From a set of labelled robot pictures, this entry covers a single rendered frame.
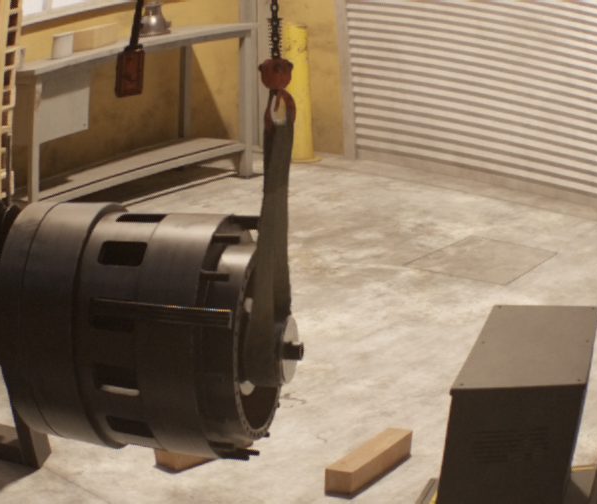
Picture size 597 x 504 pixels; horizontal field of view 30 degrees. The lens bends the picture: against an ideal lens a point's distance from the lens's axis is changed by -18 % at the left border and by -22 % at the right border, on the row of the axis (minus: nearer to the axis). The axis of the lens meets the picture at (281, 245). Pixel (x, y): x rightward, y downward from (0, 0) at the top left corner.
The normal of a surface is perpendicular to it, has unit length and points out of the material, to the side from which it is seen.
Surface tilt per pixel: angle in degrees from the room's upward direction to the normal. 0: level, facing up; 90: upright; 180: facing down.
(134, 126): 90
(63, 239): 30
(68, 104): 90
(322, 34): 90
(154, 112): 90
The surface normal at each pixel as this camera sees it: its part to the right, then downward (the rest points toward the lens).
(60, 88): 0.76, 0.14
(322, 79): -0.65, 0.21
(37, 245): -0.15, -0.66
